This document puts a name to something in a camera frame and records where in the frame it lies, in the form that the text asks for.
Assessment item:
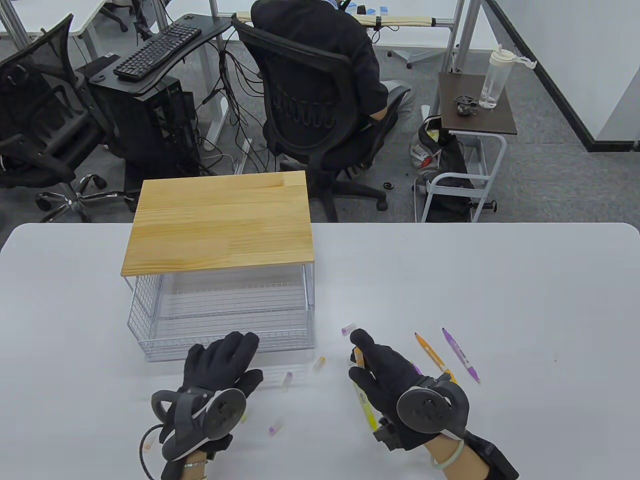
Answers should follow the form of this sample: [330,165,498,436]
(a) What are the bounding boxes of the yellow double-ended highlighter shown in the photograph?
[352,382,379,432]

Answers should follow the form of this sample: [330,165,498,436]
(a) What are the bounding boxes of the black mesh office chair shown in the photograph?
[0,14,138,223]
[231,14,412,223]

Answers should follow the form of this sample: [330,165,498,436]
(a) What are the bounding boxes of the black bag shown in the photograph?
[411,115,476,223]

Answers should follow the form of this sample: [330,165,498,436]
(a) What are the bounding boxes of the black computer tower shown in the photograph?
[90,75,201,193]

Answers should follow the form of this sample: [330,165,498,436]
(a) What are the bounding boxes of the person's left hand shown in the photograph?
[160,331,264,480]

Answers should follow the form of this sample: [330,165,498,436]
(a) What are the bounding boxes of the white bangle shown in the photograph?
[431,442,466,469]

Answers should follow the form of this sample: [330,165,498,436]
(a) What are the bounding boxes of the black chair base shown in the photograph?
[102,0,168,42]

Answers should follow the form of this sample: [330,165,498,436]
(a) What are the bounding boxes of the tangle of black cables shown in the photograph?
[197,37,281,173]

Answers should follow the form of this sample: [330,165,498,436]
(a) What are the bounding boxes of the brown-topped white side table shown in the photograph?
[419,71,519,224]

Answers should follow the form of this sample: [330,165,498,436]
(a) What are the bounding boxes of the white wire drawer basket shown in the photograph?
[127,272,317,363]

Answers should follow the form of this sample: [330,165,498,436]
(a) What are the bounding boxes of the grey handheld controller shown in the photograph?
[396,372,471,435]
[151,386,248,462]

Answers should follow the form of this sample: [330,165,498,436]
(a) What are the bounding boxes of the aluminium frame post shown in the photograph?
[442,0,473,73]

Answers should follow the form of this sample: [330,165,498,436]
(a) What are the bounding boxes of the person's right hand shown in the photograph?
[348,328,451,453]

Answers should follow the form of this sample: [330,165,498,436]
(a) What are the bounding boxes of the wooden-topped white wire shelf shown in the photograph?
[121,170,317,348]

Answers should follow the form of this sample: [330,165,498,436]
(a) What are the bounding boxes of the black cable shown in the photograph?
[138,424,168,480]

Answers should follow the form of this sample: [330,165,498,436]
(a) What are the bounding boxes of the clear water bottle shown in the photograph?
[478,44,537,110]

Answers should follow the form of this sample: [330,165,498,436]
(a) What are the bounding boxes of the person's left forearm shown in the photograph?
[182,450,211,480]

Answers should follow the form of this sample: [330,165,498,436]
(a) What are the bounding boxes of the cream foam-wrapped bar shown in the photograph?
[234,11,437,29]

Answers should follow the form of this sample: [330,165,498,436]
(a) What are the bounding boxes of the black strapped forearm box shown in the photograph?
[465,432,520,480]

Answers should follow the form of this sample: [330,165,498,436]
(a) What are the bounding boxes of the black keyboard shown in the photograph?
[113,22,203,82]

